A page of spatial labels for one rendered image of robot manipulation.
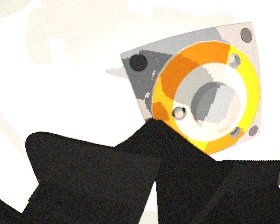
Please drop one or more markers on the orange and yellow round plate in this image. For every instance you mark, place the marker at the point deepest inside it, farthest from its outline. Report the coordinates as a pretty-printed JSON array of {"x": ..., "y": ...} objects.
[{"x": 191, "y": 68}]

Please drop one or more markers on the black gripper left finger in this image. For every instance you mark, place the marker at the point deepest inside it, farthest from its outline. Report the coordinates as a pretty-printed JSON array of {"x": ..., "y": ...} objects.
[{"x": 125, "y": 172}]

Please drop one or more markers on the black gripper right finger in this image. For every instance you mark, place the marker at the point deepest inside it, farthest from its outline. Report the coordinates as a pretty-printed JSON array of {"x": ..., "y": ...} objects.
[{"x": 190, "y": 183}]

